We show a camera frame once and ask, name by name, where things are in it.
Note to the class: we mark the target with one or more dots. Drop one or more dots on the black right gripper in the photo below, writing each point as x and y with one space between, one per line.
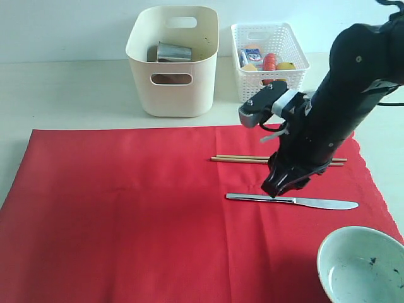
313 141

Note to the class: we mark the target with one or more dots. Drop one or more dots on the silver table knife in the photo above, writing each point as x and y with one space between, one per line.
327 204

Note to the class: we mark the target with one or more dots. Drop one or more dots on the pale green ceramic bowl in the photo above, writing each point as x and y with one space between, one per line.
361 264

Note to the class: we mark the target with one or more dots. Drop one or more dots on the yellow lemon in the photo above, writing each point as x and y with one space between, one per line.
286 66

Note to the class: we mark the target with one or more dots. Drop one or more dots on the red sausage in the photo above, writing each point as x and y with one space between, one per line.
269 62

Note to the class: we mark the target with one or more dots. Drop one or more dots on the yellow cheese wedge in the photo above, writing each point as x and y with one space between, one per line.
249 68

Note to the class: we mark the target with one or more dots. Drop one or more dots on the blue white milk carton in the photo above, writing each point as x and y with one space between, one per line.
251 56

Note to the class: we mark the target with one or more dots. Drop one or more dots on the brown egg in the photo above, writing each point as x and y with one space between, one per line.
252 46

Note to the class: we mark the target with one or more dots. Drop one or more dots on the brown wooden plate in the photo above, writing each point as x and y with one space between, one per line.
171 79

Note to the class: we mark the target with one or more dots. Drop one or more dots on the stainless steel cup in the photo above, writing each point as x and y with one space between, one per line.
163 52

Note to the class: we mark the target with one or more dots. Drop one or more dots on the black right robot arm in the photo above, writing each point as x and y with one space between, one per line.
366 64

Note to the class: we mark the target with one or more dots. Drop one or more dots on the white perforated plastic basket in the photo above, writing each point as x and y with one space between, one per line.
263 53

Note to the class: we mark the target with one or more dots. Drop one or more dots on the cream plastic bin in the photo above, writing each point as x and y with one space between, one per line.
195 27

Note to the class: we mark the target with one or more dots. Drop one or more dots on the red table cloth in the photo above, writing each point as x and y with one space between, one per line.
140 215

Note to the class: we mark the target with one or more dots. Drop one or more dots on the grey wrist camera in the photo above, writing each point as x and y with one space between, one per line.
275 99

